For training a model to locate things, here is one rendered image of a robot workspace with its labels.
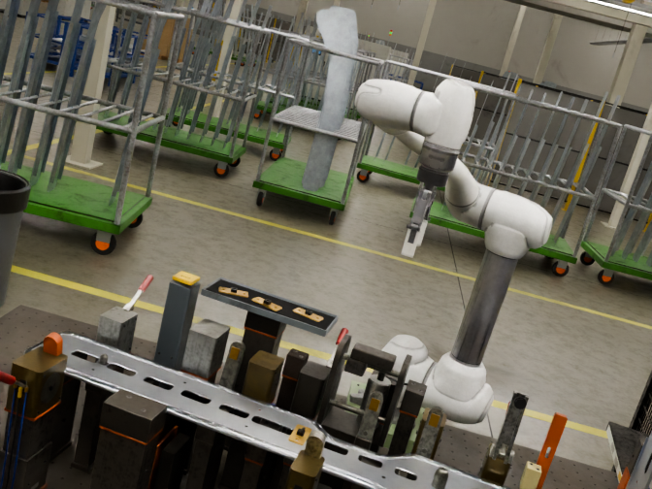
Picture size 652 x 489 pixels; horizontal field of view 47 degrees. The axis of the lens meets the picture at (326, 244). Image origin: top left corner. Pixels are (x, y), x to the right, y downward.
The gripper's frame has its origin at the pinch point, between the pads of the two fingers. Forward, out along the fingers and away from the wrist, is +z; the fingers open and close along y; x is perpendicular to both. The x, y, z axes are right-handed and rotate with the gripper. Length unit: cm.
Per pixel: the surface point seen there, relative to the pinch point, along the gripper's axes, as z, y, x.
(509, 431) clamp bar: 34, 10, 36
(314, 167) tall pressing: 91, -590, -170
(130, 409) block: 43, 45, -45
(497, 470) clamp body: 44, 12, 36
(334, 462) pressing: 46, 31, -1
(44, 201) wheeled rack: 117, -283, -285
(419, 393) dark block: 34.2, 6.4, 12.7
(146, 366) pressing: 46, 19, -55
